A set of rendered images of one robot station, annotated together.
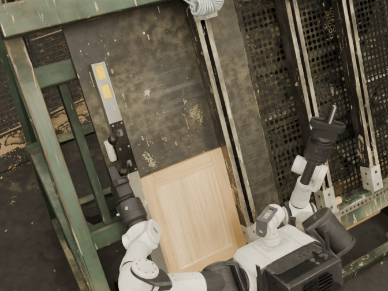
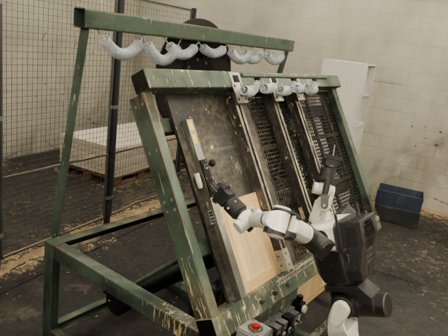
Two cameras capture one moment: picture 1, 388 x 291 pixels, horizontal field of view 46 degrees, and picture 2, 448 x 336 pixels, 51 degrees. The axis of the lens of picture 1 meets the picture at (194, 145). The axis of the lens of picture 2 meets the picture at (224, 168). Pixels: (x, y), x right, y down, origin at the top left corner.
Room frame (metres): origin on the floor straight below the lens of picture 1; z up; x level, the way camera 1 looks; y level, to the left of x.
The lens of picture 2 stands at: (-0.87, 1.15, 2.14)
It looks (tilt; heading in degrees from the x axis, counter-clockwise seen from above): 15 degrees down; 335
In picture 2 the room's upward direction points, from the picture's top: 7 degrees clockwise
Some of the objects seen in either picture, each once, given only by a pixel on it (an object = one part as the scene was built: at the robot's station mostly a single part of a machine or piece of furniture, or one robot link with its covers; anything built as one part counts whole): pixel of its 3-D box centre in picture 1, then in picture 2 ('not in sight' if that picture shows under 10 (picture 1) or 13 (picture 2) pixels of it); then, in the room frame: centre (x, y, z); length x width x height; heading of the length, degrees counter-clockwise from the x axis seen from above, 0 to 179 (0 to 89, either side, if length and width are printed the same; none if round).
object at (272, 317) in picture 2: not in sight; (283, 327); (0.96, -0.16, 0.69); 0.50 x 0.14 x 0.24; 120
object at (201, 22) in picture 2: not in sight; (198, 78); (2.25, 0.00, 1.85); 0.80 x 0.06 x 0.80; 120
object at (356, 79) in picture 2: not in sight; (336, 137); (4.33, -2.89, 1.03); 0.61 x 0.58 x 2.05; 130
